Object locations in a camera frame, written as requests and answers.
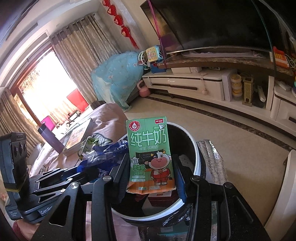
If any blue cloth covered bundle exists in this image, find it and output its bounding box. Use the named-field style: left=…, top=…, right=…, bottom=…
left=91, top=51, right=144, bottom=110

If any beige curtain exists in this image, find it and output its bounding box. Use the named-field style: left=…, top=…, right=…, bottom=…
left=50, top=14, right=120, bottom=109

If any green milk carton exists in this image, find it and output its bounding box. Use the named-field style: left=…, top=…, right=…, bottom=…
left=126, top=116, right=176, bottom=195

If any green snack wrapper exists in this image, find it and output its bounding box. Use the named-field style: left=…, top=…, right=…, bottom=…
left=77, top=136, right=98, bottom=160

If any blue plastic bag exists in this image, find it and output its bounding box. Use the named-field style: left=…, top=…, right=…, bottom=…
left=77, top=138, right=128, bottom=182

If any large black television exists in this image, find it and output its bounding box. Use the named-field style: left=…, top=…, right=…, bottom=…
left=140, top=1, right=294, bottom=53

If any pink kettlebell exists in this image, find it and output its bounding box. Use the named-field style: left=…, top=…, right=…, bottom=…
left=137, top=79, right=151, bottom=97

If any toy telephone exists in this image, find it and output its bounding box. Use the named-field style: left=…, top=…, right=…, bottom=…
left=145, top=45, right=164, bottom=73

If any white TV cabinet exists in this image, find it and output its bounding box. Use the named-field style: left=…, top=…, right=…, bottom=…
left=142, top=70, right=295, bottom=133

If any pink table cloth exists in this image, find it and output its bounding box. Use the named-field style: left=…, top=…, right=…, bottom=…
left=28, top=103, right=128, bottom=240

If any left hand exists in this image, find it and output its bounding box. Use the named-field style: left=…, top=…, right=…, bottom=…
left=13, top=219, right=40, bottom=241

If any red chair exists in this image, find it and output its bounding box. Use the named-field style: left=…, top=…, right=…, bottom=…
left=67, top=89, right=89, bottom=113

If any black white trash bin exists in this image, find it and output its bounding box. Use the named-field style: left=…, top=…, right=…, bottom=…
left=112, top=123, right=206, bottom=226

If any purple thermos bottle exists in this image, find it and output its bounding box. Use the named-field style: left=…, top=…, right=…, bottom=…
left=38, top=123, right=64, bottom=154

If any red hanging knot decoration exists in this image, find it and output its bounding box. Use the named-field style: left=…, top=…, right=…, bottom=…
left=102, top=0, right=139, bottom=50

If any children's picture book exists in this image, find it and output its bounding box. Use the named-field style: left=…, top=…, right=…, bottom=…
left=63, top=118, right=94, bottom=156

